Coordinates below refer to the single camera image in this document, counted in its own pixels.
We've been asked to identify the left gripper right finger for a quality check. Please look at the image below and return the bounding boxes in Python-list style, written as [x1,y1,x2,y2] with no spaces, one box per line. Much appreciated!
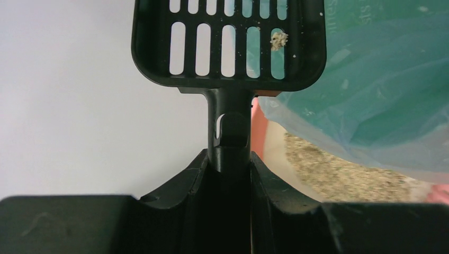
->
[251,153,448,253]

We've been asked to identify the black litter scoop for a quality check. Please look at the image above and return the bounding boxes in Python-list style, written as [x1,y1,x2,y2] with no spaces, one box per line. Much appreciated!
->
[131,1,327,176]

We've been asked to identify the pink litter box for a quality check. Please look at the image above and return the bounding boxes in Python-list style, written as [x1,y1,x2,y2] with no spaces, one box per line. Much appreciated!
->
[251,99,448,204]

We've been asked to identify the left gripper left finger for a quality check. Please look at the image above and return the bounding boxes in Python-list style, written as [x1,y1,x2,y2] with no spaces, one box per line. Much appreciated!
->
[1,151,207,253]

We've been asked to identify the green trash bin with bag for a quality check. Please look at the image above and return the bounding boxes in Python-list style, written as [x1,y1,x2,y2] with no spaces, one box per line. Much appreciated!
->
[259,1,448,184]

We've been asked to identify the grey litter clumps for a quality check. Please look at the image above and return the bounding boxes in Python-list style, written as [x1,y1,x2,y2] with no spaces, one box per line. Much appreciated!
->
[270,31,289,51]

